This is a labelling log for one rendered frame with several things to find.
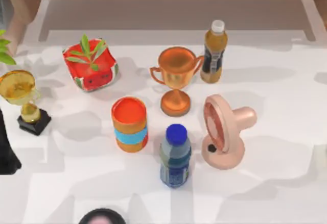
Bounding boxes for bronze trophy cup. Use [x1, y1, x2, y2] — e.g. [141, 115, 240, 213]
[149, 46, 205, 117]

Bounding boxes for orange can with blue band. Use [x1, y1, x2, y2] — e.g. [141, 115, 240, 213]
[111, 96, 149, 153]

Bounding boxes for blue bottle with blue cap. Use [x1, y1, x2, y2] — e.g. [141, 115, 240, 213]
[159, 123, 192, 188]

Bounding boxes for pink desk fan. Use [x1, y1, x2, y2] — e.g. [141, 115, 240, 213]
[201, 94, 258, 170]

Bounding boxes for amber bottle with white cap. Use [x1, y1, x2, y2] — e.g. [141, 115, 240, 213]
[200, 19, 228, 84]

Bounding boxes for red watermelon plant pot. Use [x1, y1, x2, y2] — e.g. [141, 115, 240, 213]
[62, 34, 119, 92]

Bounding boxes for black round object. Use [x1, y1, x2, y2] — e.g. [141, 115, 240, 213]
[78, 208, 127, 224]

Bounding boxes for gold trophy with black base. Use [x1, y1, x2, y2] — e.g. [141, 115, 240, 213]
[0, 70, 52, 136]

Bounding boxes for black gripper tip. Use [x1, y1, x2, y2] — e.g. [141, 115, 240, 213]
[0, 109, 22, 176]

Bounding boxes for green leafy plant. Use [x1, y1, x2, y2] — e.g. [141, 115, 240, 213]
[0, 30, 17, 66]

